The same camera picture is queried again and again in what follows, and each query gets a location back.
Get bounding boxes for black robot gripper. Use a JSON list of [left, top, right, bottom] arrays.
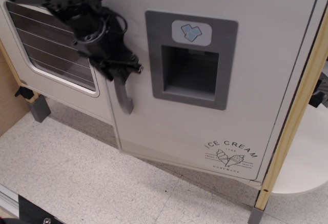
[[72, 18, 143, 85]]

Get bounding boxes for grey fridge door handle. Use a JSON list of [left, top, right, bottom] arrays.
[[114, 78, 134, 115]]

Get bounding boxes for white toy fridge door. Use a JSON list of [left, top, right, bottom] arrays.
[[103, 0, 327, 185]]

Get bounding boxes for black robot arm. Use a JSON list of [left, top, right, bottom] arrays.
[[9, 0, 143, 82]]

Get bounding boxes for grey ice dispenser panel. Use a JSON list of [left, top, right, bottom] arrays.
[[145, 10, 238, 110]]

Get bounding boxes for white toy oven door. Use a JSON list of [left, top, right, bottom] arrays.
[[0, 0, 101, 98]]

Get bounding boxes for grey left foot cap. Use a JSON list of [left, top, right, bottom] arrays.
[[27, 95, 51, 123]]

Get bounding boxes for grey foot cap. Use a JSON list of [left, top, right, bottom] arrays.
[[248, 207, 264, 224], [27, 95, 51, 123]]

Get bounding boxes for black clamp knob left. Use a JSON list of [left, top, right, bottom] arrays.
[[14, 86, 34, 100]]

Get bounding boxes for white toy kitchen cabinet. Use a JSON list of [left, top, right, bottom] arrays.
[[7, 0, 302, 187]]

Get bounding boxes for light wooden left panel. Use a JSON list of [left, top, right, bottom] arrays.
[[1, 42, 30, 135]]

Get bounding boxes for grey right foot cap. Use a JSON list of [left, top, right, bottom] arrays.
[[248, 207, 264, 224]]

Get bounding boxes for black clamp right edge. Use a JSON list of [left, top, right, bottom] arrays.
[[309, 72, 327, 108]]

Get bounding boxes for white round table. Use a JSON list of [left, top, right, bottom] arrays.
[[272, 104, 327, 196]]

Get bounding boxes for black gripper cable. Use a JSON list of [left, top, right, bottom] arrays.
[[102, 6, 128, 40]]

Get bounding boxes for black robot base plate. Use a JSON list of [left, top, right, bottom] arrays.
[[18, 195, 64, 224]]

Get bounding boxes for aluminium rail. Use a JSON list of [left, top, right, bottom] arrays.
[[1, 185, 19, 218]]

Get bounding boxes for light wooden right post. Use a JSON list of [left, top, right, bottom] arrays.
[[254, 8, 327, 211]]

